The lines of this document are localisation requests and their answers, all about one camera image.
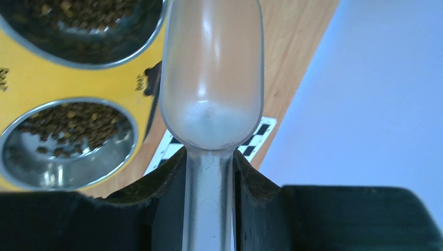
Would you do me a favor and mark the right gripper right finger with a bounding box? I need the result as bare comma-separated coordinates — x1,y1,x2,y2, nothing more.
233,151,442,250

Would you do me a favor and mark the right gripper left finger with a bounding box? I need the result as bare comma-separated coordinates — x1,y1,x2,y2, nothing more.
1,149,186,250

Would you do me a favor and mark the yellow double pet bowl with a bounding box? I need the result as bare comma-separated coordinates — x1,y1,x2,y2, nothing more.
1,1,168,191

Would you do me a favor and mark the clear plastic scoop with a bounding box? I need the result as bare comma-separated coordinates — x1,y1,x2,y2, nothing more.
159,0,264,250

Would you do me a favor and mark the brown pet food kibble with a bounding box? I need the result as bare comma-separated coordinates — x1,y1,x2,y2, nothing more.
1,1,142,156

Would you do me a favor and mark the black white checkerboard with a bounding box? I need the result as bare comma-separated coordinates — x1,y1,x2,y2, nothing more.
144,116,278,175

